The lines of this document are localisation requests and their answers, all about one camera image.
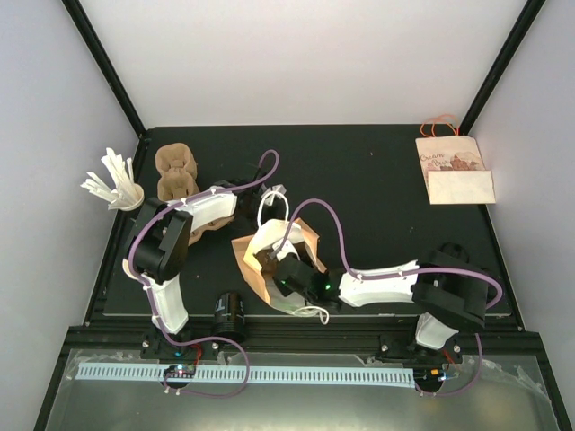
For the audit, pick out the brown paper takeout bag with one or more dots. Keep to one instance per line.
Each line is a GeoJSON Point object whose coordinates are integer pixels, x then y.
{"type": "Point", "coordinates": [258, 257]}

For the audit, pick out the stack of black cup lids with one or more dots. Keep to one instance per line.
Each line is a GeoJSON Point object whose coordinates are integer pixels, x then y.
{"type": "Point", "coordinates": [229, 317]}

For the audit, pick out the brown pulp cup carrier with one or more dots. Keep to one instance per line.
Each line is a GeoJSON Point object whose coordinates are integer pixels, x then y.
{"type": "Point", "coordinates": [196, 233]}

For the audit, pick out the black lid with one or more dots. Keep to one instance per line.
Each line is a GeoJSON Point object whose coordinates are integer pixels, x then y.
{"type": "Point", "coordinates": [488, 272]}
{"type": "Point", "coordinates": [455, 250]}

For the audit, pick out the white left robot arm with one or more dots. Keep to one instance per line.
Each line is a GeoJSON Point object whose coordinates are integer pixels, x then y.
{"type": "Point", "coordinates": [157, 246]}

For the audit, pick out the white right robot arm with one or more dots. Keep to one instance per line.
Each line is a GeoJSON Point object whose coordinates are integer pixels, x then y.
{"type": "Point", "coordinates": [451, 293]}

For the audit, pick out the white paper coffee cup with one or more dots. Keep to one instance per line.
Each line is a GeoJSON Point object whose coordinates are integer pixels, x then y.
{"type": "Point", "coordinates": [126, 269]}

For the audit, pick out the stack of pulp cup carriers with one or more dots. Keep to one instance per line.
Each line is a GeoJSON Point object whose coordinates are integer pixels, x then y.
{"type": "Point", "coordinates": [178, 171]}

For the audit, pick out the cup of white wrapped stirrers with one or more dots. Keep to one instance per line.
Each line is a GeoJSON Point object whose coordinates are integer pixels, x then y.
{"type": "Point", "coordinates": [125, 195]}

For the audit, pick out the printed paper bag orange handles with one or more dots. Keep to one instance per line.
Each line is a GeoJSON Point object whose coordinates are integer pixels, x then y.
{"type": "Point", "coordinates": [451, 164]}

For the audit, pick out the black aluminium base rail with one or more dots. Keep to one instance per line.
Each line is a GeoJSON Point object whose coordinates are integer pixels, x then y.
{"type": "Point", "coordinates": [379, 337]}

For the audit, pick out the light blue cable duct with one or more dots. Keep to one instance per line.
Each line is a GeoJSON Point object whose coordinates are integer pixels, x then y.
{"type": "Point", "coordinates": [358, 376]}

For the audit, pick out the black left frame post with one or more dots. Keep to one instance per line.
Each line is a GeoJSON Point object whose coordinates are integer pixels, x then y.
{"type": "Point", "coordinates": [92, 41]}

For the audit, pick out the black frame post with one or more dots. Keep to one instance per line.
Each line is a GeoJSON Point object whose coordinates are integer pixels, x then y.
{"type": "Point", "coordinates": [92, 41]}
{"type": "Point", "coordinates": [516, 35]}

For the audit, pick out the black right frame post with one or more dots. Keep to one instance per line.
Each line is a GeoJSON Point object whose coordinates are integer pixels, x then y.
{"type": "Point", "coordinates": [516, 35]}

